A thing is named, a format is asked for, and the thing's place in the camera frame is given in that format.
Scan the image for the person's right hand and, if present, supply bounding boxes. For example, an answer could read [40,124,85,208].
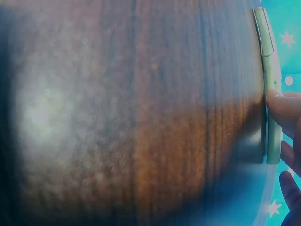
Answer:
[265,91,301,226]

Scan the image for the light green pen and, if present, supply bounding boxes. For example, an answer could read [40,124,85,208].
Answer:
[252,6,283,165]

